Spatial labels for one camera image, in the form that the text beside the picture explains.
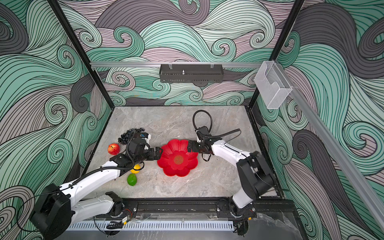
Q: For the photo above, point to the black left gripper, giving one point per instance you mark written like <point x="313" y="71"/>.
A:
<point x="158" y="154"/>

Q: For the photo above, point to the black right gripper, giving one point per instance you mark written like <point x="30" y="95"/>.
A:
<point x="194" y="148"/>

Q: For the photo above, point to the large yellow lemon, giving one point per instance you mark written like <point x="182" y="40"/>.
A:
<point x="136" y="169"/>

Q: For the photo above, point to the red apple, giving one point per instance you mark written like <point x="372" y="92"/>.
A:
<point x="114" y="149"/>

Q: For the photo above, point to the red flower-shaped fruit bowl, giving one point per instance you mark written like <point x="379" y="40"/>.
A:
<point x="176" y="160"/>

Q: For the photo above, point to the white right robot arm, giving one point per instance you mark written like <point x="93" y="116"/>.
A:
<point x="254" y="172"/>

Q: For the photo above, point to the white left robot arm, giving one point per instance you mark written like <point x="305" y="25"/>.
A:
<point x="59" y="207"/>

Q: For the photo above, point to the black grape bunch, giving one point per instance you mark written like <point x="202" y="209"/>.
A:
<point x="126" y="137"/>

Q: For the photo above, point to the green lime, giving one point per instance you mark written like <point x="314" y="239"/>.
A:
<point x="132" y="179"/>

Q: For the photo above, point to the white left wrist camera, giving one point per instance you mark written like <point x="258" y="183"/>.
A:
<point x="147" y="137"/>

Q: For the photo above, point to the black perforated wall tray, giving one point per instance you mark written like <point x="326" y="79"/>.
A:
<point x="196" y="74"/>

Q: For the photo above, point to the white slotted cable duct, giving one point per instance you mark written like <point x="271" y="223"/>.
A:
<point x="198" y="225"/>

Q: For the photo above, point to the clear plastic wall bin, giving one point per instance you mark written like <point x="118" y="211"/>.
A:
<point x="273" y="84"/>

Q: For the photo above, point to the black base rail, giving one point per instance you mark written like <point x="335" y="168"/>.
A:
<point x="219" y="207"/>

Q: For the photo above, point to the aluminium rail back wall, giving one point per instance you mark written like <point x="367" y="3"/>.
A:
<point x="138" y="64"/>

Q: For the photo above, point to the aluminium rail wall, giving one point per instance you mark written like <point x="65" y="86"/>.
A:
<point x="138" y="64"/>
<point x="305" y="97"/>

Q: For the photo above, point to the black frame post left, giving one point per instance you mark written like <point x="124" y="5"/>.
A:
<point x="74" y="40"/>

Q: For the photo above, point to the black frame post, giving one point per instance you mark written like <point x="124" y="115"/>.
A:
<point x="74" y="40"/>
<point x="285" y="26"/>

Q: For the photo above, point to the black frame post right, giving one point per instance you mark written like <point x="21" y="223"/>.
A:
<point x="285" y="26"/>

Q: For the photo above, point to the aluminium rail right wall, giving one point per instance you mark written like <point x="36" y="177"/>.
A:
<point x="305" y="97"/>

